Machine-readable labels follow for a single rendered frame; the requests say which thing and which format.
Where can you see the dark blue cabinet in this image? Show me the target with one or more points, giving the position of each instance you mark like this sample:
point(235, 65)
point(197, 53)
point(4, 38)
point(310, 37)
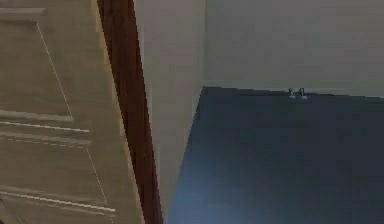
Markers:
point(283, 160)

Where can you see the beige panelled room door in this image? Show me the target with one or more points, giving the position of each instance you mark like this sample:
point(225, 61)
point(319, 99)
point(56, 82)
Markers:
point(60, 110)

